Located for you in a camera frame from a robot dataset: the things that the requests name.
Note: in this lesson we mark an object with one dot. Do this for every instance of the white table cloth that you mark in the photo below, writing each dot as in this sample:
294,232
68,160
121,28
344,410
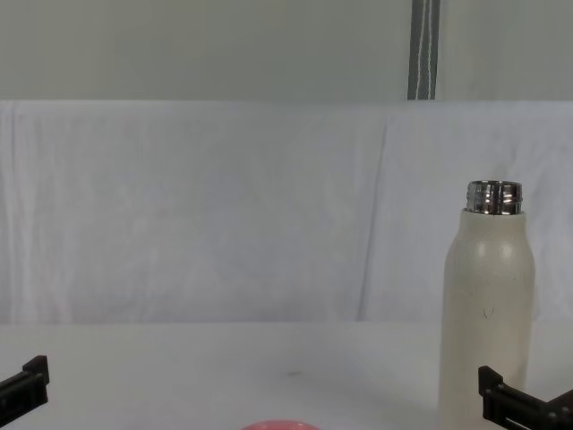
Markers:
224,372

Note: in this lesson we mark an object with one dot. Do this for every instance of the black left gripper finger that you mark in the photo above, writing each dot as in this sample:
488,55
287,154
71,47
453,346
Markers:
31,378

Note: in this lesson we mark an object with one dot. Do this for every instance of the pink plastic cup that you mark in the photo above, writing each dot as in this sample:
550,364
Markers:
281,425

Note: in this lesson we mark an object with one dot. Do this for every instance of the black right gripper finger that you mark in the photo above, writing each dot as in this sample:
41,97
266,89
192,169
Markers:
494,394

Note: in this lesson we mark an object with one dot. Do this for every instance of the pale plain curtain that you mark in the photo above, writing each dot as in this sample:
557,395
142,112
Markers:
179,45

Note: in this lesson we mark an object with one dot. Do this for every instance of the cream vacuum bottle steel neck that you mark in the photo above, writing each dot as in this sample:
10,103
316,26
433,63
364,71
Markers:
488,304

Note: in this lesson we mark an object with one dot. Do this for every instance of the grey striped post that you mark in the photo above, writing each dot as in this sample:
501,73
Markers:
416,49

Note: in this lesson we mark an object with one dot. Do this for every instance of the white wrinkled backdrop cloth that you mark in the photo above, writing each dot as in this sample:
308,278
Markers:
224,215

